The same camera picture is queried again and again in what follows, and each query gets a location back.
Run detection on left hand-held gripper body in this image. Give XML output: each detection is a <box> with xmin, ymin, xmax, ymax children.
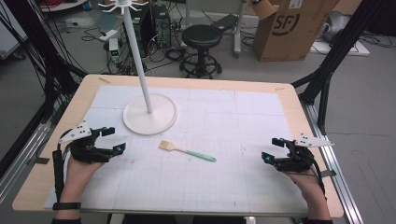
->
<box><xmin>57</xmin><ymin>121</ymin><xmax>110</xmax><ymax>165</ymax></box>

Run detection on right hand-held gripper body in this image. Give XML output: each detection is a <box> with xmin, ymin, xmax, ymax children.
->
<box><xmin>274</xmin><ymin>133</ymin><xmax>335</xmax><ymax>174</ymax></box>

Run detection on white hook rack stand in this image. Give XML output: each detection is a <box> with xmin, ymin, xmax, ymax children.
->
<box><xmin>97</xmin><ymin>0</ymin><xmax>178</xmax><ymax>136</ymax></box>

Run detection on green handled pastry brush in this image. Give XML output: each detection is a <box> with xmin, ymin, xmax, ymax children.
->
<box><xmin>158</xmin><ymin>140</ymin><xmax>218</xmax><ymax>163</ymax></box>

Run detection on person's left hand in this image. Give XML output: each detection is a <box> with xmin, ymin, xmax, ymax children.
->
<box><xmin>65</xmin><ymin>155</ymin><xmax>106</xmax><ymax>188</ymax></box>

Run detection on person's right hand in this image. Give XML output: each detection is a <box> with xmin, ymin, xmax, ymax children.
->
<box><xmin>284</xmin><ymin>169</ymin><xmax>324</xmax><ymax>201</ymax></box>

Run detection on white grid mat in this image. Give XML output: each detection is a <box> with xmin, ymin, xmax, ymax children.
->
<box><xmin>43</xmin><ymin>84</ymin><xmax>310</xmax><ymax>215</ymax></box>

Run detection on white device with green display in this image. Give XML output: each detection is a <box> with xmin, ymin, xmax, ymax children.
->
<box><xmin>108</xmin><ymin>37</ymin><xmax>121</xmax><ymax>63</ymax></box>

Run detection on white power strip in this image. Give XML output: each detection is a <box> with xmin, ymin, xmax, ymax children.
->
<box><xmin>98</xmin><ymin>29</ymin><xmax>120</xmax><ymax>42</ymax></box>

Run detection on brown cardboard box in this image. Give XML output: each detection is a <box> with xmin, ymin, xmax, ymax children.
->
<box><xmin>250</xmin><ymin>0</ymin><xmax>342</xmax><ymax>63</ymax></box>

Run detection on black computer tower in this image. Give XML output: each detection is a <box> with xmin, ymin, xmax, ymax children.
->
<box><xmin>150</xmin><ymin>4</ymin><xmax>173</xmax><ymax>49</ymax></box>

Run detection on white floor board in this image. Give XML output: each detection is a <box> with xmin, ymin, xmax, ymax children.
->
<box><xmin>309</xmin><ymin>39</ymin><xmax>372</xmax><ymax>57</ymax></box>

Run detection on black round stool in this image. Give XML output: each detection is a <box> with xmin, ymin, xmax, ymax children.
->
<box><xmin>178</xmin><ymin>23</ymin><xmax>224</xmax><ymax>80</ymax></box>

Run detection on grey bag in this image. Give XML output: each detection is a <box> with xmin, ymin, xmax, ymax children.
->
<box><xmin>319</xmin><ymin>10</ymin><xmax>352</xmax><ymax>43</ymax></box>

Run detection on round white table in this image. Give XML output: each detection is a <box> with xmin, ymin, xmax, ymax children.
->
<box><xmin>39</xmin><ymin>0</ymin><xmax>89</xmax><ymax>13</ymax></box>

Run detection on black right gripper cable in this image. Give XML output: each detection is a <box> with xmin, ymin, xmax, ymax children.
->
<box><xmin>307</xmin><ymin>152</ymin><xmax>327</xmax><ymax>200</ymax></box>

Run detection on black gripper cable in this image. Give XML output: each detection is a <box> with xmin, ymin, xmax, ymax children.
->
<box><xmin>51</xmin><ymin>129</ymin><xmax>73</xmax><ymax>203</ymax></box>
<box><xmin>307</xmin><ymin>152</ymin><xmax>327</xmax><ymax>200</ymax></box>

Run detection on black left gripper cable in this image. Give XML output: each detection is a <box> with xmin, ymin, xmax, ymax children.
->
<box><xmin>51</xmin><ymin>129</ymin><xmax>73</xmax><ymax>203</ymax></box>

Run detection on aluminium frame rail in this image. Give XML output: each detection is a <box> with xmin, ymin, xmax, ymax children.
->
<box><xmin>0</xmin><ymin>120</ymin><xmax>53</xmax><ymax>204</ymax></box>
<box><xmin>300</xmin><ymin>102</ymin><xmax>364</xmax><ymax>224</ymax></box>

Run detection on black wrist strap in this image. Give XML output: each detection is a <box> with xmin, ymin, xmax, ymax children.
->
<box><xmin>51</xmin><ymin>202</ymin><xmax>82</xmax><ymax>211</ymax></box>

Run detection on black floor cables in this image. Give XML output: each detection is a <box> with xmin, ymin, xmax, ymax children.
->
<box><xmin>80</xmin><ymin>26</ymin><xmax>190</xmax><ymax>77</ymax></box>

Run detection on black metal frame stand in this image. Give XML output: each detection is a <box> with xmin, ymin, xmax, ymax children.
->
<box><xmin>0</xmin><ymin>0</ymin><xmax>89</xmax><ymax>125</ymax></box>
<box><xmin>291</xmin><ymin>0</ymin><xmax>388</xmax><ymax>135</ymax></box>

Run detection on white metal stand post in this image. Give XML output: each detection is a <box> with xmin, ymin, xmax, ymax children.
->
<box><xmin>233</xmin><ymin>0</ymin><xmax>248</xmax><ymax>59</ymax></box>

